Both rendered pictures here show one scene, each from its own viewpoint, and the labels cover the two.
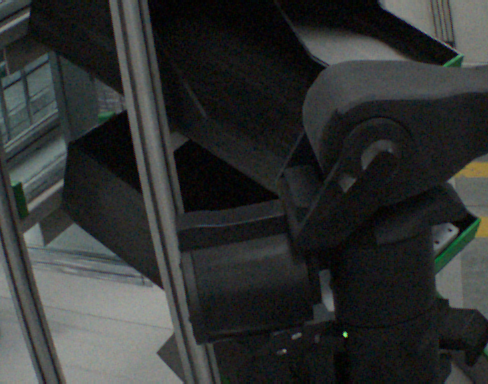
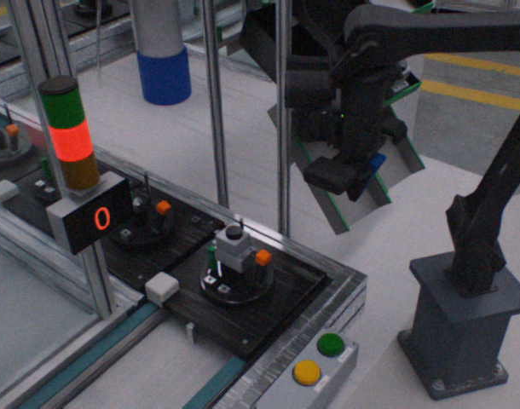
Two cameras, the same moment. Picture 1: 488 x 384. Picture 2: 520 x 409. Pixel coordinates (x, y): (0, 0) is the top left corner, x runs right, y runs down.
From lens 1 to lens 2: 0.17 m
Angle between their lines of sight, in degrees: 16
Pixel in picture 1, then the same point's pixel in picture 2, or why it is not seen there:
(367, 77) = (373, 13)
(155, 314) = (268, 95)
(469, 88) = (418, 25)
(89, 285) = (241, 77)
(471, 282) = (423, 114)
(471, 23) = not seen: outside the picture
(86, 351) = (233, 108)
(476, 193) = (437, 69)
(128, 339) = (254, 105)
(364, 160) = (362, 48)
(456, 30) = not seen: outside the picture
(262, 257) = (316, 77)
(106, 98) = not seen: outside the picture
